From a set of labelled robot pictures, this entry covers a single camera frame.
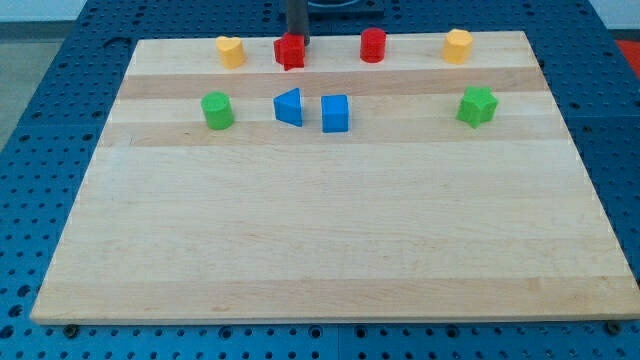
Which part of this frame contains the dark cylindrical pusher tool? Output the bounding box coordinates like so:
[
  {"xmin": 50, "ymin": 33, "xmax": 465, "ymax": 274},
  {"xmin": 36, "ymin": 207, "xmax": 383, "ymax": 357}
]
[{"xmin": 285, "ymin": 0, "xmax": 310, "ymax": 46}]

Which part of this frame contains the wooden board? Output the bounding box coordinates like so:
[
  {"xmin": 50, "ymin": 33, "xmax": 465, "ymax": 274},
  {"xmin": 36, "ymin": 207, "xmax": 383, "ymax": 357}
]
[{"xmin": 31, "ymin": 31, "xmax": 639, "ymax": 325}]

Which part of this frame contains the green cylinder block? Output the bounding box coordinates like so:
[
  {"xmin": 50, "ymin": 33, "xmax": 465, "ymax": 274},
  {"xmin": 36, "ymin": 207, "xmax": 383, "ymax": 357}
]
[{"xmin": 200, "ymin": 92, "xmax": 234, "ymax": 130}]

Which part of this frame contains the yellow heart block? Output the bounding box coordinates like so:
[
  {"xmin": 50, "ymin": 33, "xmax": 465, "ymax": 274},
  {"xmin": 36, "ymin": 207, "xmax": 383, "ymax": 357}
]
[{"xmin": 215, "ymin": 36, "xmax": 246, "ymax": 69}]

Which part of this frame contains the yellow hexagon block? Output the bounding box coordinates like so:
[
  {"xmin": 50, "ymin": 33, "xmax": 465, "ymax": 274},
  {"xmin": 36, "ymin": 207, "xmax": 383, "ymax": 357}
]
[{"xmin": 442, "ymin": 29, "xmax": 473, "ymax": 65}]

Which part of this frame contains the blue triangle block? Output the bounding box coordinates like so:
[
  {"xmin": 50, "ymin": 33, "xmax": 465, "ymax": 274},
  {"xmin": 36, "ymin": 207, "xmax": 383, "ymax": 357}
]
[{"xmin": 273, "ymin": 88, "xmax": 303, "ymax": 127}]

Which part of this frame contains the red star block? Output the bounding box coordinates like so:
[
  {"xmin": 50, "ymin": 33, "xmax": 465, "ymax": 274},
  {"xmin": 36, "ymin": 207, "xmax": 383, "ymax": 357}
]
[{"xmin": 274, "ymin": 32, "xmax": 305, "ymax": 71}]

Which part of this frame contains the blue cube block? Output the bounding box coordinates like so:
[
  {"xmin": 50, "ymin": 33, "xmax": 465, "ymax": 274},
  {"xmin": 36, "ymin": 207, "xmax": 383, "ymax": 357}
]
[{"xmin": 321, "ymin": 94, "xmax": 350, "ymax": 133}]

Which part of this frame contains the green star block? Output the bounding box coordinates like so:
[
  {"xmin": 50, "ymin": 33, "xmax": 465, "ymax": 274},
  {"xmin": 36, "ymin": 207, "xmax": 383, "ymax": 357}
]
[{"xmin": 456, "ymin": 86, "xmax": 499, "ymax": 128}]

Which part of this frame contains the red cylinder block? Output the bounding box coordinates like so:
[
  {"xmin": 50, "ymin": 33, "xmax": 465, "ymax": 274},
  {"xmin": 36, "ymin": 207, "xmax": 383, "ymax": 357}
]
[{"xmin": 360, "ymin": 27, "xmax": 386, "ymax": 63}]

